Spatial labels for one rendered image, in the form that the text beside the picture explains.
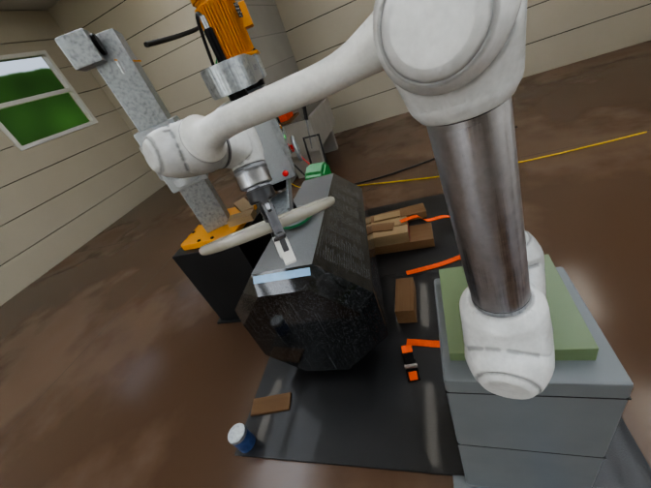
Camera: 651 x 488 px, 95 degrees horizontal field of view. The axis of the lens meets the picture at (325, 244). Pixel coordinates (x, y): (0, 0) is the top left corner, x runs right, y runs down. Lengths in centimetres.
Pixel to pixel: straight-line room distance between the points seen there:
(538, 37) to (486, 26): 644
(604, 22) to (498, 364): 665
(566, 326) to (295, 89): 85
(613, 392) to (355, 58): 92
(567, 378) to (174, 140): 103
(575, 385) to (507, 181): 63
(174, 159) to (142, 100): 156
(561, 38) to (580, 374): 625
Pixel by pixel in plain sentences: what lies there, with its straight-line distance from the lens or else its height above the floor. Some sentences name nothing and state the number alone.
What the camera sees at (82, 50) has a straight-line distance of 221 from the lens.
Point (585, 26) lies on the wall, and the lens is 697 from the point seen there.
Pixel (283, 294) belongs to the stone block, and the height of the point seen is 73.
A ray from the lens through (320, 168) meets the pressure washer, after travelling 335.
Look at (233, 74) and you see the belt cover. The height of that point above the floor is 164.
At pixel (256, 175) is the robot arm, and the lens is 80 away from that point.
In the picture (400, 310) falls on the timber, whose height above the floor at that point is 13.
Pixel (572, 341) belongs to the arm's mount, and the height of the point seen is 85.
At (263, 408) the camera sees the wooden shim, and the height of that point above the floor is 3.
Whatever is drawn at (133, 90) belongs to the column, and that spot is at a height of 176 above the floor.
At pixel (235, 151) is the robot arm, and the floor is 148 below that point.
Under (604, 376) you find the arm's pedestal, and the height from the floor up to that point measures 80.
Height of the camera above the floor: 162
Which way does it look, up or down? 32 degrees down
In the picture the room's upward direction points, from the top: 23 degrees counter-clockwise
